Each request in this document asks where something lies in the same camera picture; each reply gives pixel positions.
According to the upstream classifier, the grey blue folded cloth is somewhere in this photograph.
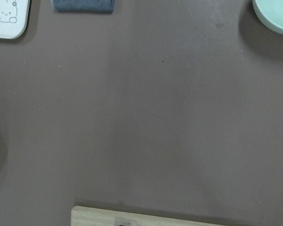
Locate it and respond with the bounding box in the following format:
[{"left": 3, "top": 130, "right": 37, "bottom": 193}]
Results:
[{"left": 51, "top": 0, "right": 115, "bottom": 13}]

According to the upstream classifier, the bamboo cutting board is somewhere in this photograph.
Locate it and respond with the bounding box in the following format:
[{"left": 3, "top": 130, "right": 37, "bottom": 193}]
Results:
[{"left": 71, "top": 205, "right": 236, "bottom": 226}]

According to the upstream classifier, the mint green bowl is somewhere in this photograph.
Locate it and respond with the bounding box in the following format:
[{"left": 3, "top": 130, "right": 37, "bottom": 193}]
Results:
[{"left": 252, "top": 0, "right": 283, "bottom": 34}]

